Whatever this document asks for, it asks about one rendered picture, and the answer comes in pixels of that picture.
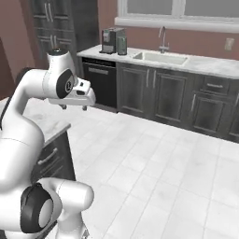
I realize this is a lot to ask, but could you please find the black dishwasher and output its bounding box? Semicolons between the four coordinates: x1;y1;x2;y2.
80;57;119;110

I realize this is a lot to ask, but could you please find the dark grey cupboard run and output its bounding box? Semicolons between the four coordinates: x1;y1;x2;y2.
116;61;239;145

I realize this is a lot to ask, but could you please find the beige wall socket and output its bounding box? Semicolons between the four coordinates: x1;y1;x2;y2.
224;37;235;52

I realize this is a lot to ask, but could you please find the black coffee machine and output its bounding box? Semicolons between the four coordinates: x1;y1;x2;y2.
100;26;126;55

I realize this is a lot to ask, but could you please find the silver drawer handle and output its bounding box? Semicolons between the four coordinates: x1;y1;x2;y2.
36;147;60;166

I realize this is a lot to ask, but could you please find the tall dark grey cupboard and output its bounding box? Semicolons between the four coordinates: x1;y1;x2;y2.
20;0;101;78

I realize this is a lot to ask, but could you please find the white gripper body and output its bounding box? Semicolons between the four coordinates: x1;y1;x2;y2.
48;85;97;108

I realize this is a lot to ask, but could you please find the white sink basin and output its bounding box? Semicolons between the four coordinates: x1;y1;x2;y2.
132;50;190;67

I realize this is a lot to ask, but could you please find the white framed window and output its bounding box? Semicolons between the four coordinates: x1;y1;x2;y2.
114;0;239;35

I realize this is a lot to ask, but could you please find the silver tap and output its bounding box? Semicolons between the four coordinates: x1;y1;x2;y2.
157;25;171;54

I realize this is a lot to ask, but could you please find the dark green jar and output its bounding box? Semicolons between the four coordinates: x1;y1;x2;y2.
117;34;129;57

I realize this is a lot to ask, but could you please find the dark grey drawer front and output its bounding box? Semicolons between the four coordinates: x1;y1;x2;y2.
30;130;77;185

